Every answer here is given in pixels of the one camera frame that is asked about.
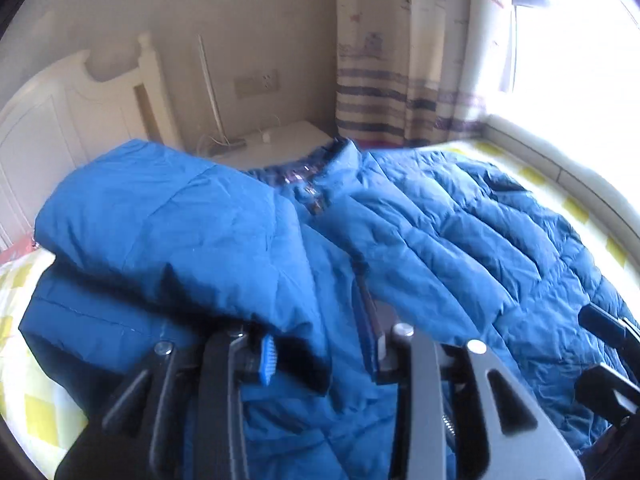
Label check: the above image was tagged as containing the blue puffer jacket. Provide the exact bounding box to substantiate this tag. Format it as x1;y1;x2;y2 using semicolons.
20;141;630;479

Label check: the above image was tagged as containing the yellow white checked bedsheet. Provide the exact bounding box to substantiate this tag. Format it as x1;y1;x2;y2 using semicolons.
1;140;639;479

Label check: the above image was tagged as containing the white nightstand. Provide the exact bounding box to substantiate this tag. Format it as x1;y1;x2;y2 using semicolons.
212;120;332;170

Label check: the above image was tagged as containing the white wooden headboard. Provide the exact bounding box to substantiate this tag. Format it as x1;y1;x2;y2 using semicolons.
1;32;183;248

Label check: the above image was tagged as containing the striped patterned curtain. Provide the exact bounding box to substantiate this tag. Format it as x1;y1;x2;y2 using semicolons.
335;0;513;146

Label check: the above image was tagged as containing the white wall conduit strip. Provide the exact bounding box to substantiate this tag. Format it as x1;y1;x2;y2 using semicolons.
196;35;246;156

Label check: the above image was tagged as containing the white charger cable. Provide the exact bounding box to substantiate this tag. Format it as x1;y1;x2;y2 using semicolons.
196;114;286;154

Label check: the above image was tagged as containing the beige wall socket panel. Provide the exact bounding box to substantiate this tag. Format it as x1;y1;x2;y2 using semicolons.
234;70;280;99

